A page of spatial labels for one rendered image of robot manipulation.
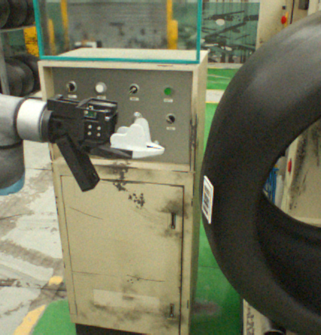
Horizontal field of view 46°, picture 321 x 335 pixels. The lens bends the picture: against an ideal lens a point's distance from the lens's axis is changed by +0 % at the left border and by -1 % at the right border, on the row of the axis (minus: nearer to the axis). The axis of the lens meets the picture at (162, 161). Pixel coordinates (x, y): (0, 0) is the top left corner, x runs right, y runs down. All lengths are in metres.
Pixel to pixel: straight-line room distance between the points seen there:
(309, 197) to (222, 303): 1.22
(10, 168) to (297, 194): 0.67
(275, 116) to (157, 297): 1.28
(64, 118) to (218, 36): 9.14
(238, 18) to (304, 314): 9.23
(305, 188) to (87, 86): 0.81
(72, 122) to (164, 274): 1.04
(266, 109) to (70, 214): 1.16
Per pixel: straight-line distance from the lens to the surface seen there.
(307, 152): 0.97
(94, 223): 1.55
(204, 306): 2.11
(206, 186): 0.57
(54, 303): 2.19
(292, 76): 0.52
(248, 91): 0.54
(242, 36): 9.75
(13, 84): 4.37
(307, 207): 1.03
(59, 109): 0.68
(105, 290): 1.75
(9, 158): 0.76
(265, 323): 0.78
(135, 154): 0.65
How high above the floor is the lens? 1.46
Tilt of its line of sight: 23 degrees down
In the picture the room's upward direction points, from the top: straight up
